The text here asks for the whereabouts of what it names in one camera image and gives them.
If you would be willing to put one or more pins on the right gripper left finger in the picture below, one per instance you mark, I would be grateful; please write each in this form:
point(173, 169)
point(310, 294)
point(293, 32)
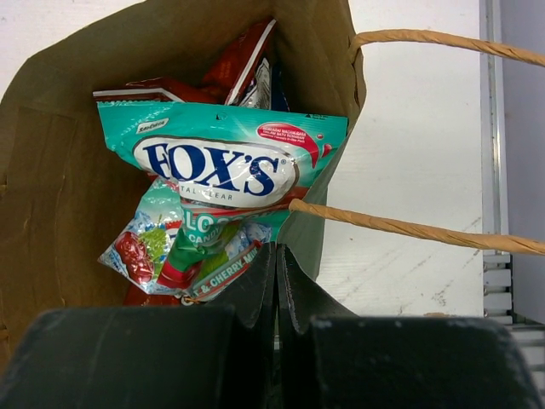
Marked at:
point(218, 355)

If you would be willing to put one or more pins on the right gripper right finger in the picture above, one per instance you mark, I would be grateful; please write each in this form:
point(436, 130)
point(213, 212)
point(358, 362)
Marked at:
point(333, 358)

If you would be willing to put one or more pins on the teal Fox's candy bag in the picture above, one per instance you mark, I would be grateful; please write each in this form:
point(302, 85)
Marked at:
point(223, 178)

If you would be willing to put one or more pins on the green paper bag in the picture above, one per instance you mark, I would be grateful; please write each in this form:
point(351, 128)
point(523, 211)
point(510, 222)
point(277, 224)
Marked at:
point(63, 193)

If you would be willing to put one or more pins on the blue Burts chips bag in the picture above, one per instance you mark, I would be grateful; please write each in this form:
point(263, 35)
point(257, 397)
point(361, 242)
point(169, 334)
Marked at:
point(278, 99)

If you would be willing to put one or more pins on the red Doritos chip bag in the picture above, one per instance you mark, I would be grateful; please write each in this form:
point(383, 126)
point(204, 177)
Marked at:
point(155, 89)

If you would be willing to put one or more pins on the red snack bag back side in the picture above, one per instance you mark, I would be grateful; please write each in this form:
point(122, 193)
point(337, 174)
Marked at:
point(241, 75)

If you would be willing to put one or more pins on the aluminium front rail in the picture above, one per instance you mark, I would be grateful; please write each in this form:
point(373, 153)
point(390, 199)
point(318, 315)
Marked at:
point(497, 265)

